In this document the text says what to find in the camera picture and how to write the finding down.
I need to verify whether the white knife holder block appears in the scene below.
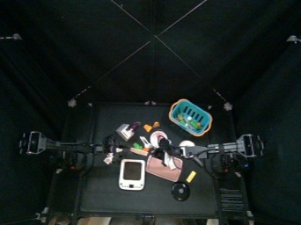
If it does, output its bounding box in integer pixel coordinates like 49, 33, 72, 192
115, 123, 136, 142

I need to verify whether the pink plastic tray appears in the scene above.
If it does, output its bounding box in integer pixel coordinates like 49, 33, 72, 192
144, 154, 185, 183

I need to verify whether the white round container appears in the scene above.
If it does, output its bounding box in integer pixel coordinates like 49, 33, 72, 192
150, 130, 170, 149

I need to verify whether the yellow rectangular toy block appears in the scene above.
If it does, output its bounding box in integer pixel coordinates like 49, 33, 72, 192
185, 171, 198, 184

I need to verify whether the tan wooden toy block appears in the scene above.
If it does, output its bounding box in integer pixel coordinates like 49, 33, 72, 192
130, 147, 151, 156

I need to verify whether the small white toy item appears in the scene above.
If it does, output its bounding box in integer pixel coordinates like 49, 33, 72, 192
102, 152, 115, 165

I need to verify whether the white toy kitchen scale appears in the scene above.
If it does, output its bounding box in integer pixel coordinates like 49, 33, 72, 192
118, 158, 147, 192

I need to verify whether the white text label sticker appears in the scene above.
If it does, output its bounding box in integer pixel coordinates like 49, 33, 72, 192
218, 188, 243, 213

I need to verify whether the diagonal frame brace wire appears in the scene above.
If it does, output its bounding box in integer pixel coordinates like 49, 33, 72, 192
69, 0, 209, 104
110, 0, 230, 106

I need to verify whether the teal basket with orange rim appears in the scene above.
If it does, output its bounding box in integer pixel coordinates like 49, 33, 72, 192
168, 98, 214, 137

